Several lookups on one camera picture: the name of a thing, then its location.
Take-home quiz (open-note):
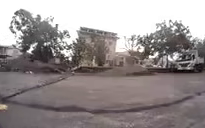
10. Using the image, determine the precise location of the bushy tree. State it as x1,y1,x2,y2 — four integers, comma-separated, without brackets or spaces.
69,35,109,68

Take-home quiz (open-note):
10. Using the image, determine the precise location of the low dirt mound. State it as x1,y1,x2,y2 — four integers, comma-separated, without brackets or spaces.
101,64,154,77

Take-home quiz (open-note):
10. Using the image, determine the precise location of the grey multi-storey building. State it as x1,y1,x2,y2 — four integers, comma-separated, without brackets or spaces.
75,26,120,68

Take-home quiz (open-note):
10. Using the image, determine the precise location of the large dark tree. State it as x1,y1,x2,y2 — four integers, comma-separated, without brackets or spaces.
8,8,72,64

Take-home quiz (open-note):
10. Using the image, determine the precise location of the long dark earth mound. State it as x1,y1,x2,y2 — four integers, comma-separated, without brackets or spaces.
1,57,66,74

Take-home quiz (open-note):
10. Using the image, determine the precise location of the spreading tree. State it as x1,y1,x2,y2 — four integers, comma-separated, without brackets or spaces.
136,19,195,69

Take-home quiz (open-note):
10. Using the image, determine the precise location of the white truck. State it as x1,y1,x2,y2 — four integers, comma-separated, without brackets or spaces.
174,49,205,73

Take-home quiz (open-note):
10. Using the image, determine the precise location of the low building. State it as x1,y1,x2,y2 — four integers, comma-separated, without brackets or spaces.
0,44,24,66

